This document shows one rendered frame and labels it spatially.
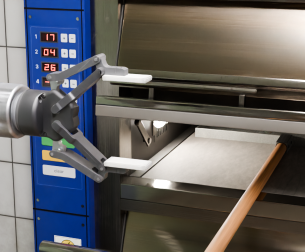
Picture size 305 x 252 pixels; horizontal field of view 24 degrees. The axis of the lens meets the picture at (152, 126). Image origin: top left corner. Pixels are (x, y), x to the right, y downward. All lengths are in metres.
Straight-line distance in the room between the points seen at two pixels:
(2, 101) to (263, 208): 0.75
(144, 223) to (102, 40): 0.46
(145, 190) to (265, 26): 0.49
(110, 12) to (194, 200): 0.48
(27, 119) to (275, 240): 0.79
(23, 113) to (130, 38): 0.59
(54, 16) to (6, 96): 0.59
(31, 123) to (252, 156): 0.98
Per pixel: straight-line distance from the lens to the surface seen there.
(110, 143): 1.76
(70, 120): 1.15
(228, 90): 1.53
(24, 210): 1.94
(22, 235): 1.97
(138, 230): 1.83
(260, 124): 1.48
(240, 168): 1.91
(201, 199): 1.73
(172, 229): 1.80
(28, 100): 1.16
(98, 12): 1.71
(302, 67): 1.58
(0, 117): 1.17
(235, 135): 2.15
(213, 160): 1.96
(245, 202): 1.60
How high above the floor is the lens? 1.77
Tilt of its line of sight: 15 degrees down
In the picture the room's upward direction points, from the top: straight up
